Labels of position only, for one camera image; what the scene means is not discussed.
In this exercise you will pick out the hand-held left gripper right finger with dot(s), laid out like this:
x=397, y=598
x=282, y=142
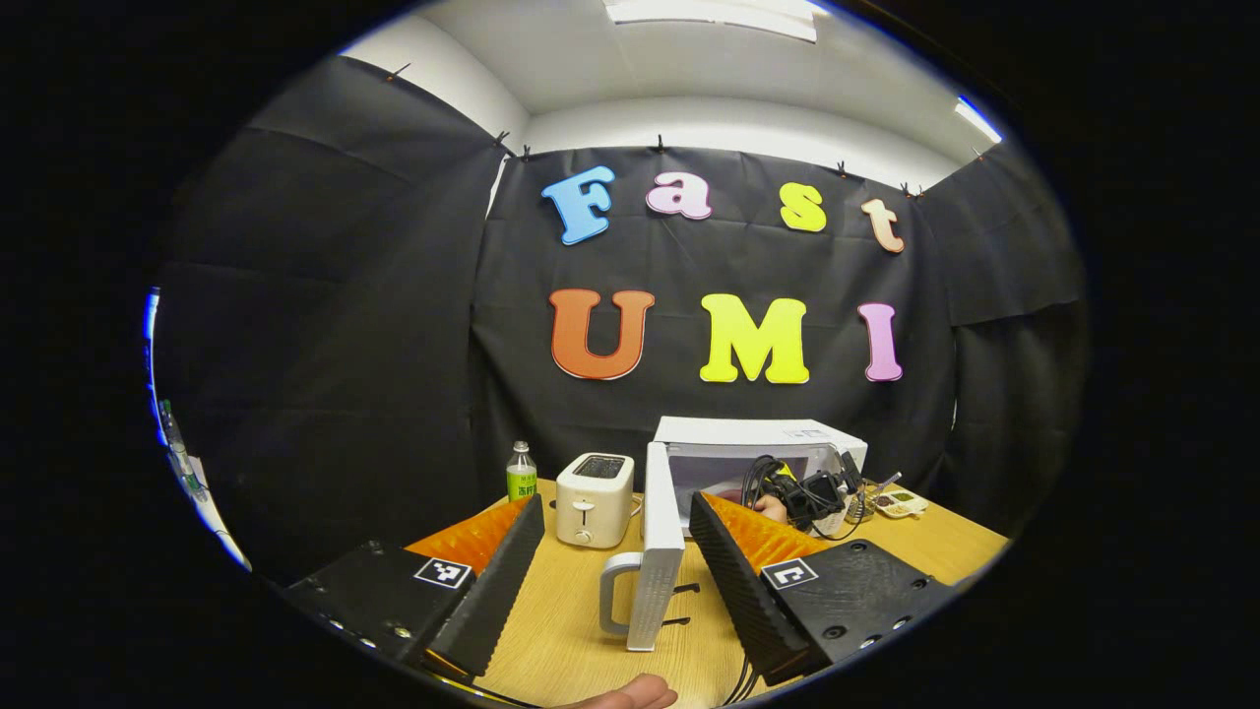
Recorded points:
x=743, y=591

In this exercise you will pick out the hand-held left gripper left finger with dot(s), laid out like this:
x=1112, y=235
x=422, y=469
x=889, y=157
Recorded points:
x=492, y=591

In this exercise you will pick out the white microwave oven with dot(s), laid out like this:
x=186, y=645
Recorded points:
x=758, y=433

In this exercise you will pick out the pink meat slice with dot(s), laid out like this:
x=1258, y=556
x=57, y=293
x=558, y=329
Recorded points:
x=728, y=490

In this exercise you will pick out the white divided dish of beans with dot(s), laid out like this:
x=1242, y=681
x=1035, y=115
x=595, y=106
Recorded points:
x=901, y=504

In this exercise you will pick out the green drink bottle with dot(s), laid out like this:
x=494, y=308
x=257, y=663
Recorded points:
x=522, y=478

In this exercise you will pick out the white toaster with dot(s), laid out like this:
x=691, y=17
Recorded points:
x=591, y=512

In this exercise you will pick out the black backdrop cloth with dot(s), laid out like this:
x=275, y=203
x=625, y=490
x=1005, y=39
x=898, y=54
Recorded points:
x=345, y=345

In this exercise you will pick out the small ceiling light panel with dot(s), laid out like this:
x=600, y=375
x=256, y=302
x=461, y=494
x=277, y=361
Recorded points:
x=977, y=118

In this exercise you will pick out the large ceiling light panel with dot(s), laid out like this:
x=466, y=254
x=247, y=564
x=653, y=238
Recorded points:
x=714, y=15

